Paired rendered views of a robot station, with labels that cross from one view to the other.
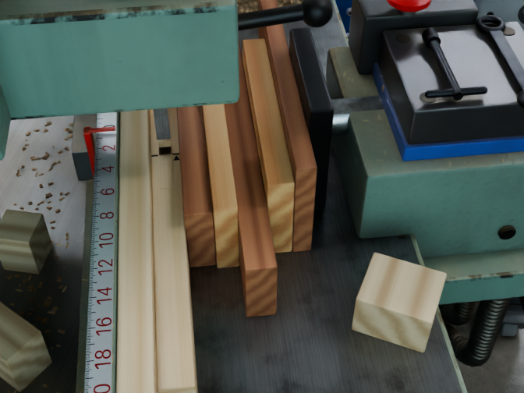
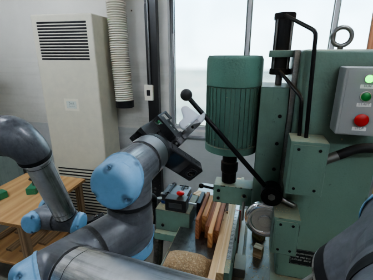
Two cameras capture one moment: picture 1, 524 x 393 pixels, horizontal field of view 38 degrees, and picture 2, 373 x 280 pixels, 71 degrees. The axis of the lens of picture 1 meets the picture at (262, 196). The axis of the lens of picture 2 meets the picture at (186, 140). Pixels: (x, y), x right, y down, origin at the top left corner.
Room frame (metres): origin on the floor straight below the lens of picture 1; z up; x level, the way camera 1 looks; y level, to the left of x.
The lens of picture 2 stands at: (1.24, 0.26, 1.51)
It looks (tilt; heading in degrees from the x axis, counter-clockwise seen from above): 18 degrees down; 202
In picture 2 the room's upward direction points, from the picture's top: straight up
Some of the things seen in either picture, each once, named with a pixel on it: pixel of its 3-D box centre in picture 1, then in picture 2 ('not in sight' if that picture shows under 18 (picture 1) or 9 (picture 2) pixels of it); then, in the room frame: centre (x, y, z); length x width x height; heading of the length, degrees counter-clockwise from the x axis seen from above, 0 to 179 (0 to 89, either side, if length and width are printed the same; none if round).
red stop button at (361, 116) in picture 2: not in sight; (361, 120); (0.52, 0.41, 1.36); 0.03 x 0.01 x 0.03; 97
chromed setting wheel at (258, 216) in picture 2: not in sight; (264, 219); (0.50, 0.21, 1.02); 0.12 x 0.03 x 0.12; 97
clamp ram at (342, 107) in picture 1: (349, 115); (193, 206); (0.41, -0.06, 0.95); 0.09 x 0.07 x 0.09; 7
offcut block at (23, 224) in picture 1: (23, 242); (258, 250); (0.40, 0.19, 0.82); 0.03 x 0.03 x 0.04; 80
